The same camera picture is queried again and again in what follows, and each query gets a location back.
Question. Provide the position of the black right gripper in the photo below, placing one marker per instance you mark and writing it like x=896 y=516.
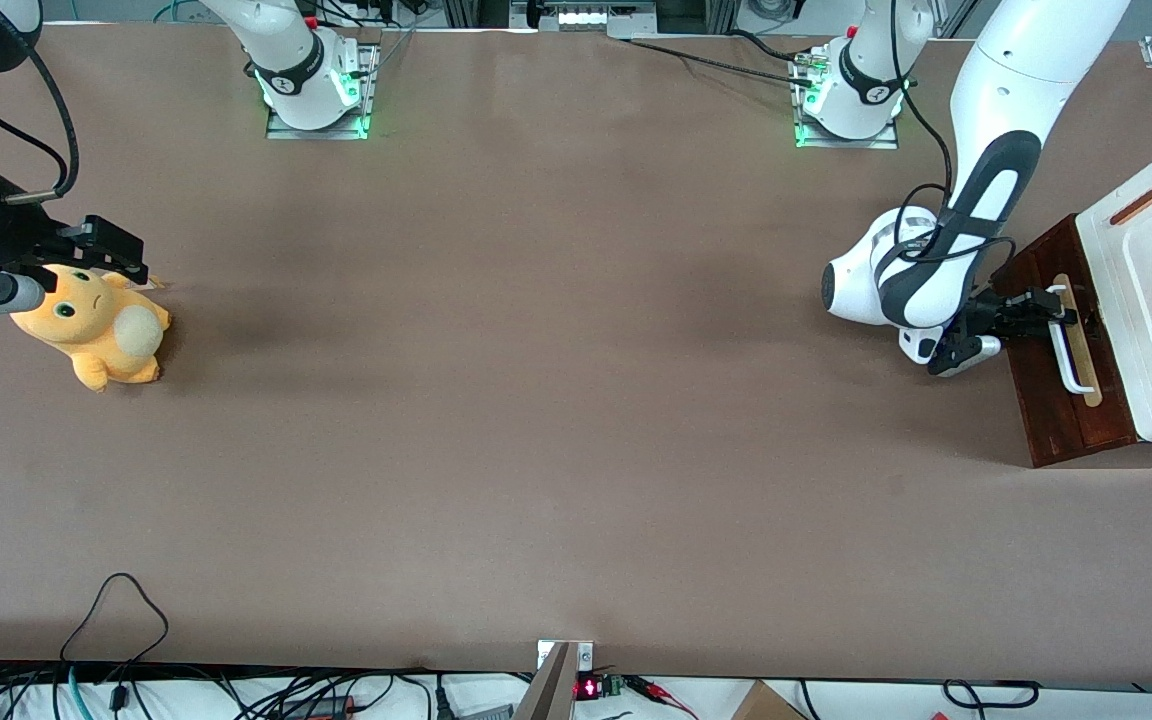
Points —
x=8 y=235

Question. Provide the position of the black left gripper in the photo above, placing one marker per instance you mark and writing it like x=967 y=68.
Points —
x=998 y=316

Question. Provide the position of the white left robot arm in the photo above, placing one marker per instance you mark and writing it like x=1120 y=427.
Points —
x=1011 y=70

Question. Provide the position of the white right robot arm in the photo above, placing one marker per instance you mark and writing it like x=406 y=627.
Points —
x=296 y=70

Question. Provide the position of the plain dark brown drawer front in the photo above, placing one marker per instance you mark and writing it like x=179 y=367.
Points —
x=1116 y=425

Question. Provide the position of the orange plush toy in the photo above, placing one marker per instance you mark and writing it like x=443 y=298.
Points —
x=106 y=340

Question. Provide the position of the brown cardboard piece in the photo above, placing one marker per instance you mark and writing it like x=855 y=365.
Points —
x=766 y=705

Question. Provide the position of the black power adapter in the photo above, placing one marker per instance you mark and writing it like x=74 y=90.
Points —
x=321 y=708

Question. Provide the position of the white multi-socket strip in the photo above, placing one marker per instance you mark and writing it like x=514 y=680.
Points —
x=586 y=17

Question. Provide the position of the red clip leads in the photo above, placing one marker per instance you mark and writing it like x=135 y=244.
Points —
x=661 y=695

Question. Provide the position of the red LED display module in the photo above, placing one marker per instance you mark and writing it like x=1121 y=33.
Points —
x=591 y=688

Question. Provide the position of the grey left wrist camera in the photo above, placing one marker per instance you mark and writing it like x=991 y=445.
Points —
x=966 y=357

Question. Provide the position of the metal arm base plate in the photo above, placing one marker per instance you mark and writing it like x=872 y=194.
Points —
x=886 y=139
x=281 y=131

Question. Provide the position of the aluminium camera mount post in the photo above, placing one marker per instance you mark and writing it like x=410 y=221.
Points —
x=548 y=690

